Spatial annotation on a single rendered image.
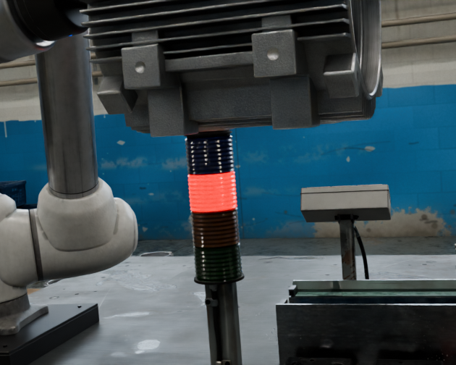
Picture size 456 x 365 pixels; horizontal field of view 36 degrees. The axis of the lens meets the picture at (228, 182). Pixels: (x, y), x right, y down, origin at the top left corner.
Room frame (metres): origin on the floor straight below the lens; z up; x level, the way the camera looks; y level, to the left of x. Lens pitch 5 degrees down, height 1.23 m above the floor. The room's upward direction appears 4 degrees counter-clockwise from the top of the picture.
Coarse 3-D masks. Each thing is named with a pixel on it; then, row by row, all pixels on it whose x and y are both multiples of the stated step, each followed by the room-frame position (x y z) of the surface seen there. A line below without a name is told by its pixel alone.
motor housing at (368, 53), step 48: (96, 0) 0.54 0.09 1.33; (144, 0) 0.53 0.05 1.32; (192, 0) 0.51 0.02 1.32; (240, 0) 0.50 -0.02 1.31; (288, 0) 0.48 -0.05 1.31; (336, 0) 0.48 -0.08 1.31; (96, 48) 0.53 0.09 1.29; (192, 48) 0.53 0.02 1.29; (240, 48) 0.51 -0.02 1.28; (336, 48) 0.49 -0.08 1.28; (144, 96) 0.57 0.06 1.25; (192, 96) 0.55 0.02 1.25; (240, 96) 0.54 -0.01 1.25
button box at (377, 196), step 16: (304, 192) 1.38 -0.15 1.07; (320, 192) 1.38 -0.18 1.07; (336, 192) 1.37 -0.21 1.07; (352, 192) 1.36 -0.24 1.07; (368, 192) 1.35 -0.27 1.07; (384, 192) 1.34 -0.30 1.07; (304, 208) 1.37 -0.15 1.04; (320, 208) 1.36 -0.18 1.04; (336, 208) 1.35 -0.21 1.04; (352, 208) 1.34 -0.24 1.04; (368, 208) 1.33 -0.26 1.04; (384, 208) 1.32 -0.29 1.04
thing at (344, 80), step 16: (336, 64) 0.49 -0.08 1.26; (352, 64) 0.48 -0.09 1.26; (112, 80) 0.55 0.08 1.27; (336, 80) 0.49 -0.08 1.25; (352, 80) 0.49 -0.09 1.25; (112, 96) 0.55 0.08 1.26; (128, 96) 0.55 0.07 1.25; (336, 96) 0.50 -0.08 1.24; (352, 96) 0.50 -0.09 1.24; (112, 112) 0.56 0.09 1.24; (128, 112) 0.56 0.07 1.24
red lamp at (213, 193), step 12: (192, 180) 0.86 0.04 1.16; (204, 180) 0.85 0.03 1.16; (216, 180) 0.85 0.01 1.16; (228, 180) 0.86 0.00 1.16; (192, 192) 0.86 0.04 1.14; (204, 192) 0.85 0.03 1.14; (216, 192) 0.85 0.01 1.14; (228, 192) 0.85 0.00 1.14; (192, 204) 0.86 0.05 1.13; (204, 204) 0.85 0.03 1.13; (216, 204) 0.85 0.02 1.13; (228, 204) 0.85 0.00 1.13
